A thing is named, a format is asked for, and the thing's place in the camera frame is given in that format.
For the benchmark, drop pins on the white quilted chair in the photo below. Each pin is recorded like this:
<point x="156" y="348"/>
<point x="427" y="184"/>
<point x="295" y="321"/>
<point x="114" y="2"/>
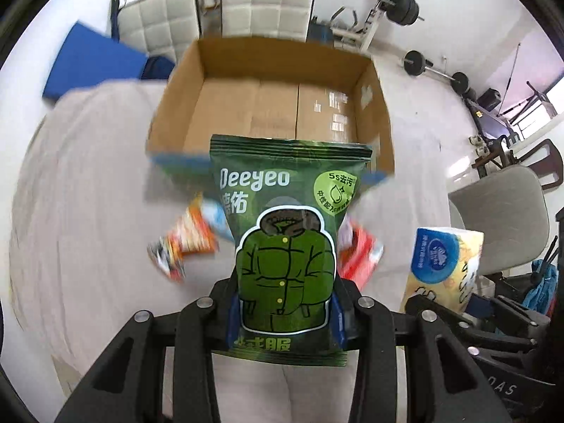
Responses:
<point x="286" y="19"/>
<point x="156" y="27"/>

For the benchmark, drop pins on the dumbbell bar on floor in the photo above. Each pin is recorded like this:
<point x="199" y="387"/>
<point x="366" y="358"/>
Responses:
<point x="415" y="64"/>

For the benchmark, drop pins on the black weight bench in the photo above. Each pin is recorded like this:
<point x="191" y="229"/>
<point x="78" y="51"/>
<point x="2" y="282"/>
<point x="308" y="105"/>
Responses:
<point x="483" y="111"/>

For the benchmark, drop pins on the left white quilted chair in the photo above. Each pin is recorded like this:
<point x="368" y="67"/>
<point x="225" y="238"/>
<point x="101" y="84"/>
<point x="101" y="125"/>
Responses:
<point x="156" y="27"/>

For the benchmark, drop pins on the open cardboard box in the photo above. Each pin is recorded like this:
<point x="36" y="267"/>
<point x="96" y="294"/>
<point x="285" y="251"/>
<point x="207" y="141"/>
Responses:
<point x="269" y="87"/>

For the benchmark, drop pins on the dark blue cloth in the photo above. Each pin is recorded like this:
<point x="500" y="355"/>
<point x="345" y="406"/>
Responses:
<point x="157" y="67"/>

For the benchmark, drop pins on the grey padded chair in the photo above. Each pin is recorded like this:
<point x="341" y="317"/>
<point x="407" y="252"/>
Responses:
<point x="509" y="208"/>

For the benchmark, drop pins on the red snack packet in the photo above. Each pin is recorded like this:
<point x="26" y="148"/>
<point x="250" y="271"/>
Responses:
<point x="359" y="253"/>

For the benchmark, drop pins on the green Deeyeo wipes pack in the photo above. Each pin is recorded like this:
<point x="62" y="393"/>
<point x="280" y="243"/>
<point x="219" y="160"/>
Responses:
<point x="284" y="201"/>

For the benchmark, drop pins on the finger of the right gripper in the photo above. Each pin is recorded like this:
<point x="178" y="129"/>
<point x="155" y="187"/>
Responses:
<point x="464" y="330"/>
<point x="503" y="315"/>

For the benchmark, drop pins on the yellow tissue pack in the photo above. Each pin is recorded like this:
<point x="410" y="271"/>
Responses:
<point x="444" y="266"/>

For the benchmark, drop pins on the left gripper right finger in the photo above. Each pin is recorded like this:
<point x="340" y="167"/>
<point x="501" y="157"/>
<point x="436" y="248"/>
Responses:
<point x="369" y="329"/>

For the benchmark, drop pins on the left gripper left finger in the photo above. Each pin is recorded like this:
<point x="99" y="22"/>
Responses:
<point x="202" y="328"/>

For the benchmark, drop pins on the orange snack bag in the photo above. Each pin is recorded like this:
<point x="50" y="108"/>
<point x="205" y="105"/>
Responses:
<point x="191" y="235"/>

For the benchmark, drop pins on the right white quilted chair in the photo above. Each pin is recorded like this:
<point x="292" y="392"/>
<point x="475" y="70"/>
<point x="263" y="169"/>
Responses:
<point x="286" y="19"/>

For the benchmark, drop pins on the blue plastic bag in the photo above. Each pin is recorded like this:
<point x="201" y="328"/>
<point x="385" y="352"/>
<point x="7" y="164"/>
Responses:
<point x="540" y="297"/>

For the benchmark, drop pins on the blue foam mat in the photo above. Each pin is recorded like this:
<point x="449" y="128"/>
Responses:
<point x="87" y="58"/>

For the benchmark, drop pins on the white weight rack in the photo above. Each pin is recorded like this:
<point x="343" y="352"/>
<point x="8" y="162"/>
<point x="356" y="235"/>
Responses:
<point x="361" y="37"/>

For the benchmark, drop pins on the dark wooden chair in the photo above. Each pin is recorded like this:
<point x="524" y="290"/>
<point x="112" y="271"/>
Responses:
<point x="550" y="165"/>

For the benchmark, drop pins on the white tablecloth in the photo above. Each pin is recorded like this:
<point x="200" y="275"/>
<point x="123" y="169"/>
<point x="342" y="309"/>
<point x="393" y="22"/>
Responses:
<point x="89" y="202"/>

